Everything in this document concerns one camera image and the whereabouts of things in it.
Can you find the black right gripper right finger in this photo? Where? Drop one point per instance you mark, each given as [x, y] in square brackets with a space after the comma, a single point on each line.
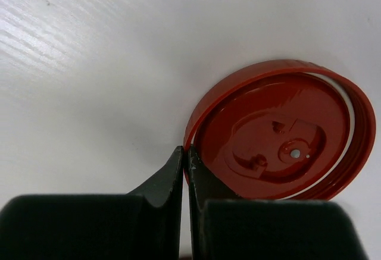
[203, 185]

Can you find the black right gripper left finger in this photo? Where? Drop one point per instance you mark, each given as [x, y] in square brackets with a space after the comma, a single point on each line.
[157, 233]

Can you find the red round lid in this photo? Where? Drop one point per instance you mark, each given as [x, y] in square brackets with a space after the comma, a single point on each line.
[283, 129]

